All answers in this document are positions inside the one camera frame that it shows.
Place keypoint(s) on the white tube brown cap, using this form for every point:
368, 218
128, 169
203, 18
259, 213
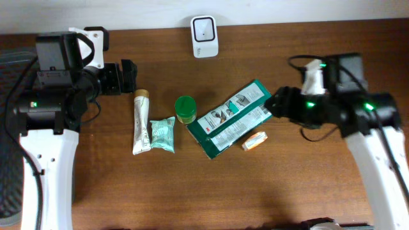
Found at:
141, 110

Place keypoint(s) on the orange snack packet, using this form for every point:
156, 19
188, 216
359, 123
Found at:
254, 140

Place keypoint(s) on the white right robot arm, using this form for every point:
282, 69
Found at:
335, 92

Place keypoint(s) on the green lid jar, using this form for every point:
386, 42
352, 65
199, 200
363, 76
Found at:
186, 109

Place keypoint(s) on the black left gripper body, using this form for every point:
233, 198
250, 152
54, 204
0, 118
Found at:
110, 79

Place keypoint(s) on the grey plastic basket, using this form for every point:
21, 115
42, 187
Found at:
13, 63

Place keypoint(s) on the green 3M wipes package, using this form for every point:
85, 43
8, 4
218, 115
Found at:
224, 125

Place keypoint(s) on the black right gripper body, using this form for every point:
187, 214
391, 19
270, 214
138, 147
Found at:
309, 108

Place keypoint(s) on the mint green tissue pack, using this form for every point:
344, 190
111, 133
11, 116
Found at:
162, 133

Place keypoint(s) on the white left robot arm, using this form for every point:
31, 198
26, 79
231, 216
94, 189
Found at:
71, 75

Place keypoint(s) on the white barcode scanner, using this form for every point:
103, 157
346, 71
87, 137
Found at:
205, 42

